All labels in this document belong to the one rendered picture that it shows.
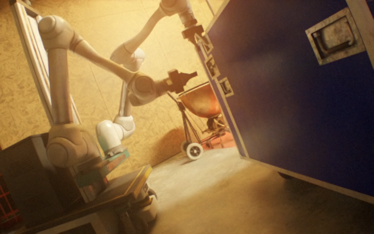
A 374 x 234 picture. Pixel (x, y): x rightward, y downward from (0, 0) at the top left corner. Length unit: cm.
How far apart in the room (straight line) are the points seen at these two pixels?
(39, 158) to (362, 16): 157
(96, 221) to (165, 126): 258
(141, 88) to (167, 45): 317
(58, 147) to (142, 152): 253
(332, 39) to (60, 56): 112
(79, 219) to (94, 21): 317
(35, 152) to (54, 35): 70
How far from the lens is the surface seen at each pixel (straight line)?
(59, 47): 127
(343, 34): 64
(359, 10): 58
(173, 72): 129
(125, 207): 141
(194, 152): 283
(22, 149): 162
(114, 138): 181
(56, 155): 116
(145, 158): 360
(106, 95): 358
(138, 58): 183
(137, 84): 108
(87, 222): 146
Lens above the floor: 62
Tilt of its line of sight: 3 degrees down
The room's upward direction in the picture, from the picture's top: 23 degrees counter-clockwise
